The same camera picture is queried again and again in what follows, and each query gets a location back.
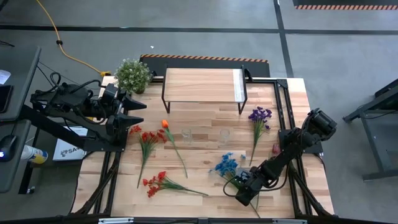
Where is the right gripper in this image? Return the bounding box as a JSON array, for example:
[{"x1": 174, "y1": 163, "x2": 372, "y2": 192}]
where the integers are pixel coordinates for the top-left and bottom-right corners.
[{"x1": 235, "y1": 174, "x2": 268, "y2": 207}]

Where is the black aluminium rig frame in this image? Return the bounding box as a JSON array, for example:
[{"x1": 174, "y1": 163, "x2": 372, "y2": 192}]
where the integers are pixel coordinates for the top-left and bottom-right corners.
[{"x1": 70, "y1": 76, "x2": 335, "y2": 224}]

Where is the white printed box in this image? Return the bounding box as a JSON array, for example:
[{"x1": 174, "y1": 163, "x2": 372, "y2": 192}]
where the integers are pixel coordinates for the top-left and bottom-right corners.
[{"x1": 52, "y1": 126, "x2": 90, "y2": 162}]

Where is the clear glass vase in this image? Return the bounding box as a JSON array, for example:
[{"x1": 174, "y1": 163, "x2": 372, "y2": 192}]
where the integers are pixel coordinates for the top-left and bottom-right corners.
[
  {"x1": 219, "y1": 128, "x2": 231, "y2": 146},
  {"x1": 181, "y1": 128, "x2": 193, "y2": 144}
]

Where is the red artificial flower bunch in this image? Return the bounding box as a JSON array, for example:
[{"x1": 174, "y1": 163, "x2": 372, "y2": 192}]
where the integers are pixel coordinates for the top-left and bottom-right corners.
[
  {"x1": 142, "y1": 170, "x2": 209, "y2": 198},
  {"x1": 129, "y1": 124, "x2": 168, "y2": 189}
]

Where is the orange artificial tulip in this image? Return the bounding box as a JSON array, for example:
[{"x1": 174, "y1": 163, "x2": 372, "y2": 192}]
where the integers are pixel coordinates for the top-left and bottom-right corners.
[{"x1": 160, "y1": 119, "x2": 189, "y2": 179}]

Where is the white and yellow spray can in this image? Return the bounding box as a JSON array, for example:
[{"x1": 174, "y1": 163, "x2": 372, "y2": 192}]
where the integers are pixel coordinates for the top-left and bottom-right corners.
[{"x1": 20, "y1": 144, "x2": 49, "y2": 165}]

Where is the pink artificial tulip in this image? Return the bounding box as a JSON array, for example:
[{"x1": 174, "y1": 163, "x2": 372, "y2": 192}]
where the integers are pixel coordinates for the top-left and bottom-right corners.
[{"x1": 267, "y1": 142, "x2": 282, "y2": 161}]

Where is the black computer mouse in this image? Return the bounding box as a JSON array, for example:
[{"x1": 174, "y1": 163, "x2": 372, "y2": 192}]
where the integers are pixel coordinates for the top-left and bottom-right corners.
[{"x1": 0, "y1": 134, "x2": 18, "y2": 162}]

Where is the silver metal bracket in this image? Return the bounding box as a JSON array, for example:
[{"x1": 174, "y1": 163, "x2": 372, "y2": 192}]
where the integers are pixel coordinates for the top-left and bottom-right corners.
[
  {"x1": 98, "y1": 217, "x2": 134, "y2": 224},
  {"x1": 272, "y1": 218, "x2": 308, "y2": 224}
]

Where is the blue artificial flower bunch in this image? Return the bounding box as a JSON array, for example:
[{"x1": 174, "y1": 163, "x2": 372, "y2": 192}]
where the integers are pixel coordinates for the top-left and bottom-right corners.
[{"x1": 208, "y1": 152, "x2": 261, "y2": 218}]

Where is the wooden shelf with black frame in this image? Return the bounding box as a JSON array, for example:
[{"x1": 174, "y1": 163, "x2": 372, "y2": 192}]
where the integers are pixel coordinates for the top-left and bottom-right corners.
[{"x1": 160, "y1": 64, "x2": 249, "y2": 115}]

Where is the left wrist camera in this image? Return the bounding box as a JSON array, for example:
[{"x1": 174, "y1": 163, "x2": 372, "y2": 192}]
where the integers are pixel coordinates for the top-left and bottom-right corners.
[{"x1": 101, "y1": 83, "x2": 119, "y2": 103}]

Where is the potted green plant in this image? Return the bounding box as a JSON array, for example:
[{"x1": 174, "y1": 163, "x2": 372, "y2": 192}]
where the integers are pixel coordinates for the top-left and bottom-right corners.
[{"x1": 113, "y1": 58, "x2": 153, "y2": 95}]

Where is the black mat with hazard stripe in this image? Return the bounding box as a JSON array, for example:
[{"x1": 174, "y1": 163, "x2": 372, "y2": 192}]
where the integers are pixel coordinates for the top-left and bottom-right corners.
[
  {"x1": 292, "y1": 0, "x2": 398, "y2": 11},
  {"x1": 139, "y1": 54, "x2": 271, "y2": 78}
]

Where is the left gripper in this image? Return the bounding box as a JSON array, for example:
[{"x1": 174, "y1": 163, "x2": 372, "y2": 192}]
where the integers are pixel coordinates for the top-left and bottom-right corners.
[{"x1": 107, "y1": 95, "x2": 147, "y2": 144}]

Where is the black phone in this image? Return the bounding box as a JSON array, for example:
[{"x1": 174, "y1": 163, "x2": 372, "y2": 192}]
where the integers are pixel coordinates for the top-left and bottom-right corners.
[{"x1": 0, "y1": 84, "x2": 14, "y2": 113}]

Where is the black metal table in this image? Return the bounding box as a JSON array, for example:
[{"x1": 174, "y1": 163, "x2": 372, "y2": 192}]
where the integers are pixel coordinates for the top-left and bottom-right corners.
[{"x1": 341, "y1": 77, "x2": 398, "y2": 181}]

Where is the black diagonal support beam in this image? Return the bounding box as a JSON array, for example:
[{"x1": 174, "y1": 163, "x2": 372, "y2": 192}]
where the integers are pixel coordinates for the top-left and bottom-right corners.
[{"x1": 18, "y1": 104, "x2": 90, "y2": 150}]

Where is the purple artificial flower bunch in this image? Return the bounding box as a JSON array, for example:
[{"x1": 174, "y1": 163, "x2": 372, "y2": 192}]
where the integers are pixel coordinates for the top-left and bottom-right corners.
[{"x1": 248, "y1": 106, "x2": 273, "y2": 167}]

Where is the white paper sheet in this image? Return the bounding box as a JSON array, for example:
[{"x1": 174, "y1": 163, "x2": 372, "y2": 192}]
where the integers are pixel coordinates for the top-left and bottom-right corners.
[{"x1": 0, "y1": 69, "x2": 12, "y2": 85}]

